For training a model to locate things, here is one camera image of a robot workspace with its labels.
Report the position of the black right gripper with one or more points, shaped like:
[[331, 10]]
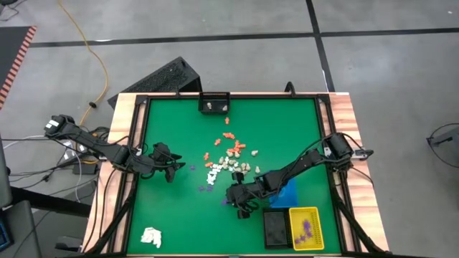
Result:
[[247, 195]]

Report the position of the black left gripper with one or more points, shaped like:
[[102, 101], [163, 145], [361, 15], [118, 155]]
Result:
[[159, 156]]

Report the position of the small white plastic skeleton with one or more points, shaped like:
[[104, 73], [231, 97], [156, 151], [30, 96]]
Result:
[[214, 176]]

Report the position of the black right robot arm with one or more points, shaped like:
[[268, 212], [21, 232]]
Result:
[[305, 163]]

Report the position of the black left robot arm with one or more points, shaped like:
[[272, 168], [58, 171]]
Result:
[[89, 143]]

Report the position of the green table mat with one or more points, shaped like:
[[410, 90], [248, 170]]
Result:
[[179, 215]]

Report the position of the blue plastic basket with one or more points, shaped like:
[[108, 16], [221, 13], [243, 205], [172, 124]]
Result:
[[288, 197]]

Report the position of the black rectangular plastic basket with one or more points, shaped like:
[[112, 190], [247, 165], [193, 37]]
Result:
[[275, 236]]

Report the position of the small black plastic basket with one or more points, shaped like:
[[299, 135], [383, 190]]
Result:
[[215, 104]]

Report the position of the crumpled white paper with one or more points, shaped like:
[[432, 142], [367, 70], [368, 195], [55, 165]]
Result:
[[151, 237]]

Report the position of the black perforated metal case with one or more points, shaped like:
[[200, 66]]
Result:
[[161, 80]]

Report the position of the yellow plastic basket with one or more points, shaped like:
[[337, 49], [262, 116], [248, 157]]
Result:
[[317, 215]]

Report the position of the black floor beam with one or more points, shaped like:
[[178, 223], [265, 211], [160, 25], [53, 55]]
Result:
[[50, 202]]

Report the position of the small gray box device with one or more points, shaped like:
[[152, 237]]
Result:
[[362, 153]]

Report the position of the gray box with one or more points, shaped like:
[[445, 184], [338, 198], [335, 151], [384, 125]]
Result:
[[19, 229]]

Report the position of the black orange striped mat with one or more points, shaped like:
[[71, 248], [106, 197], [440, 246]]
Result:
[[14, 57]]

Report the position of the gray stand leg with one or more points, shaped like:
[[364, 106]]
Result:
[[444, 138]]

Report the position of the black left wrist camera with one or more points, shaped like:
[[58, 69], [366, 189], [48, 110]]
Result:
[[170, 175]]

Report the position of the black metal table frame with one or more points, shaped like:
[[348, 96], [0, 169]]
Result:
[[168, 96]]

